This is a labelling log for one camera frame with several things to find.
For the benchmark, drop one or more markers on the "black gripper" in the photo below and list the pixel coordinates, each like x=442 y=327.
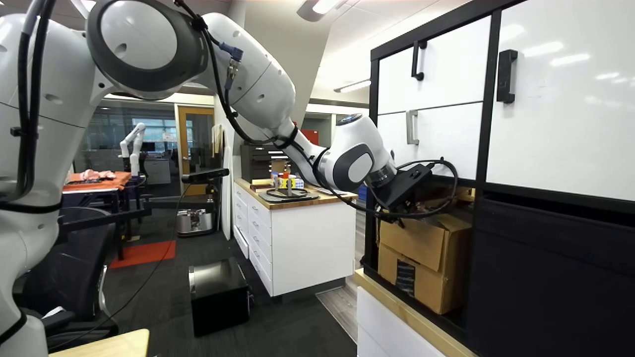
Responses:
x=408 y=188

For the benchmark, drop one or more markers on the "brown cardboard box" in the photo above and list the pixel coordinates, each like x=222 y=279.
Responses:
x=422 y=263

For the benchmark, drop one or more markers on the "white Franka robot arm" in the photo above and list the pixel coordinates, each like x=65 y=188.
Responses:
x=258 y=85

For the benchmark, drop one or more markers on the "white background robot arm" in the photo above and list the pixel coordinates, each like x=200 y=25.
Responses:
x=133 y=148

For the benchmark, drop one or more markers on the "black box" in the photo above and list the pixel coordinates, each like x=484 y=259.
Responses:
x=218 y=297

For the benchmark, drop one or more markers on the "white island cabinet wooden top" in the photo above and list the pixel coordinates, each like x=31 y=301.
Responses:
x=303 y=243

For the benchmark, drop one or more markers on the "colourful toy pile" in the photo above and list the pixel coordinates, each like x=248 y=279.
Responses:
x=283 y=180

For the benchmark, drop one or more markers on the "white drawer counter wooden top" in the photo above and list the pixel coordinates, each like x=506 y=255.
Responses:
x=389 y=329

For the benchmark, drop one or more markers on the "black shelf cabinet white doors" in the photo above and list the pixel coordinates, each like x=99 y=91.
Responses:
x=547 y=277

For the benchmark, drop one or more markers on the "ceiling light panel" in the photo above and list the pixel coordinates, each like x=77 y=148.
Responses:
x=327 y=7

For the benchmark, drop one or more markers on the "wooden door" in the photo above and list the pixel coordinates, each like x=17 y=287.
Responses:
x=196 y=150

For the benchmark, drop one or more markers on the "clear plastic bin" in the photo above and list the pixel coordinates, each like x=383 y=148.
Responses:
x=192 y=222

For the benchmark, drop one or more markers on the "red floor mat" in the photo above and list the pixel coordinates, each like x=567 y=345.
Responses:
x=140 y=253

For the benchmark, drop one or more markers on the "table with orange cloth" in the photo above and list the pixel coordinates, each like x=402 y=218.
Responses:
x=99 y=180

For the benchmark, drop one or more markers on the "black office chair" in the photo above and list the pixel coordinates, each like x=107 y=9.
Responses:
x=79 y=263

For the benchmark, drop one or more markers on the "light wooden table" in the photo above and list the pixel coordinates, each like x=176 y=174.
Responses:
x=105 y=345

